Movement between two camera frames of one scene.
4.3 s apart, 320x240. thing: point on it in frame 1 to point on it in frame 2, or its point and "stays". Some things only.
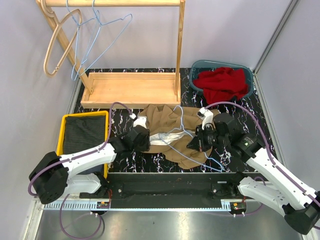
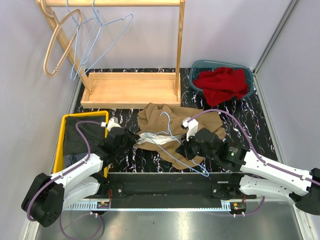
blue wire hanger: [183, 154] to [172, 135]
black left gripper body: [144, 146] to [126, 144]
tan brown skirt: [171, 129] stays
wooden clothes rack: [123, 90] stays
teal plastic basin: [200, 65] stays
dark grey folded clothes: [83, 132] stays
